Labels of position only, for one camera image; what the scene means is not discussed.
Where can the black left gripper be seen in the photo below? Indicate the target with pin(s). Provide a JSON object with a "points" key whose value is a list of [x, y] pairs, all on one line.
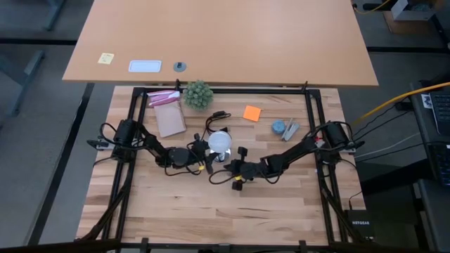
{"points": [[198, 154]]}

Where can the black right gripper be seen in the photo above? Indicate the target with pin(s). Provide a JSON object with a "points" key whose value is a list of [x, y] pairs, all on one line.
{"points": [[252, 169]]}

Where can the chrome lamp base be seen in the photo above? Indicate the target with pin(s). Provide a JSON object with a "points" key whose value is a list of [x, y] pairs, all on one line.
{"points": [[222, 157]]}

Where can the white globe lightbulb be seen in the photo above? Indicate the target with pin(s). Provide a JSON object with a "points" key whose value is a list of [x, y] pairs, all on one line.
{"points": [[220, 141]]}

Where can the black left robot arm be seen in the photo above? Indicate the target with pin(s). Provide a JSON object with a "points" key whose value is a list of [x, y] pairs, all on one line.
{"points": [[154, 144]]}

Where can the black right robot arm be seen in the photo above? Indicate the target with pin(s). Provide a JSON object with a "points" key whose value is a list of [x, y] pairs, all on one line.
{"points": [[292, 152]]}

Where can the brown spiral notebook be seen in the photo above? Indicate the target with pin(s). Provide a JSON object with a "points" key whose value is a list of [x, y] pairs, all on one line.
{"points": [[170, 121]]}

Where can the orange sticky note pad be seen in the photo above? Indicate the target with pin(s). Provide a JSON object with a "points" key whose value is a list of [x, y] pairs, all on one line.
{"points": [[252, 113]]}

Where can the blue tape roll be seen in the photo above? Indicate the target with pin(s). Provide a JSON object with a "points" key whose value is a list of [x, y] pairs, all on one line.
{"points": [[278, 126]]}

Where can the green plant in white pot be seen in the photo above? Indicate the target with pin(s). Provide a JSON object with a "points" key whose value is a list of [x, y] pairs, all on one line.
{"points": [[197, 95]]}

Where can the grey stapler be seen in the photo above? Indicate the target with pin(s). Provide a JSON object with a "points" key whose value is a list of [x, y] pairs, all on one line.
{"points": [[291, 130]]}

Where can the pink folder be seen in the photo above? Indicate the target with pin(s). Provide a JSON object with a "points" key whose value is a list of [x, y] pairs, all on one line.
{"points": [[163, 98]]}

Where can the white rectangular card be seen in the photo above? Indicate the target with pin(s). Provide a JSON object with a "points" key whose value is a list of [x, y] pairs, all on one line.
{"points": [[145, 66]]}

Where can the yellow sticky note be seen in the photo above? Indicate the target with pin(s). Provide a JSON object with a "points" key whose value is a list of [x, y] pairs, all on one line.
{"points": [[105, 58]]}

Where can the black side desk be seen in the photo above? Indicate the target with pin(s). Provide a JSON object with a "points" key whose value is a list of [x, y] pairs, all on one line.
{"points": [[432, 211]]}

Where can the grey desk leg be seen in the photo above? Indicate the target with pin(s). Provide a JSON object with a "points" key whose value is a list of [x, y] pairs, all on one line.
{"points": [[21, 81]]}

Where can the black backlit keyboard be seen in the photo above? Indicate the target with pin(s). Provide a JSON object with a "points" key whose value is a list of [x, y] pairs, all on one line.
{"points": [[441, 165]]}

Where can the cardboard box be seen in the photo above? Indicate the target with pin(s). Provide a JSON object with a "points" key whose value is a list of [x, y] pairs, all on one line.
{"points": [[390, 26]]}

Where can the small grey white box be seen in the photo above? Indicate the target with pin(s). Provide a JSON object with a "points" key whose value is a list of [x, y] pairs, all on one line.
{"points": [[411, 12]]}

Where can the black aluminium table frame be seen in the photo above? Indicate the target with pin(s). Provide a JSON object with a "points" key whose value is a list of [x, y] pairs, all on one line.
{"points": [[246, 91]]}

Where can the black Netgear network switch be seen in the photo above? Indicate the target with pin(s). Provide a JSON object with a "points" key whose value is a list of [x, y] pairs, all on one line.
{"points": [[359, 225]]}

